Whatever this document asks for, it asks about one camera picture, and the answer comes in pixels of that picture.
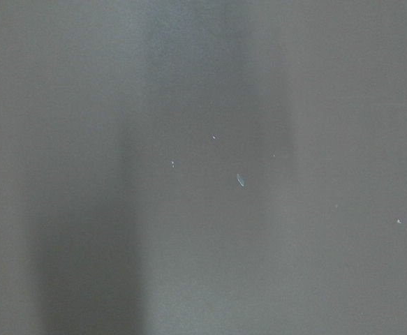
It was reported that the small white paper scrap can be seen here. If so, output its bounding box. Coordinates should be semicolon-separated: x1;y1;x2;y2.
237;174;245;188

